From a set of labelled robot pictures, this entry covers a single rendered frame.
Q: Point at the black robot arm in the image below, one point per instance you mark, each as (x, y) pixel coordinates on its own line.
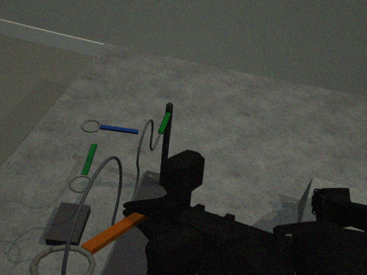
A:
(322, 247)

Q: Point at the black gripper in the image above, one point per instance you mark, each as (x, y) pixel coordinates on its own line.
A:
(182, 173)

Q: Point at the grey loop with orange handle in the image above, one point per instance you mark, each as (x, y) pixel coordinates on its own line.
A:
(94, 244)

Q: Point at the grey wire loop with blue handle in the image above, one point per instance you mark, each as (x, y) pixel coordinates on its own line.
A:
(110, 128)

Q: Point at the green-handled thin hoop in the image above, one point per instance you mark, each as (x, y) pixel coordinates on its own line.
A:
(86, 168)

